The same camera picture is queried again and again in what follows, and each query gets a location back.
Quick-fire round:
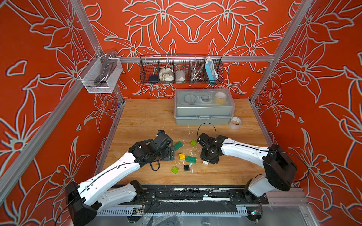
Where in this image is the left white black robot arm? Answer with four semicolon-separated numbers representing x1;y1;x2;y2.
65;130;174;226

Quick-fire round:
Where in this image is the blue white box in basket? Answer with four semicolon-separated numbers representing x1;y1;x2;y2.
205;61;218;82

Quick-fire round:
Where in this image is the black wire basket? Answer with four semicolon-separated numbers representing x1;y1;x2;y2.
140;54;224;85

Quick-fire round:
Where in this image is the grey plastic storage box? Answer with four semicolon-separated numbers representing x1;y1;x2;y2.
174;89;236;125

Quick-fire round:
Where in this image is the lime green lego brick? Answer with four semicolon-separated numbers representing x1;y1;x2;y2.
171;167;179;174
190;140;197;147

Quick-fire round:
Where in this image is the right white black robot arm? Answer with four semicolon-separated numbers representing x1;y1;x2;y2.
197;133;298;202

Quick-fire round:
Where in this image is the clear tape roll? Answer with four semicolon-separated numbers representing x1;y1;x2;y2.
228;117;243;130

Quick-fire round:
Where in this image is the white crumpled bag in basket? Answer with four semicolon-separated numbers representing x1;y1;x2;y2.
158;67;174;83

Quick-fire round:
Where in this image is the clear plastic wall bin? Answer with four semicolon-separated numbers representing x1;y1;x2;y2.
79;56;123;94

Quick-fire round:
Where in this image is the dark green long lego brick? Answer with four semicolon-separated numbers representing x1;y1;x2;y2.
173;141;183;151

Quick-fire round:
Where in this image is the white cable duct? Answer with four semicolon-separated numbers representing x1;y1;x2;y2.
96;207;247;218

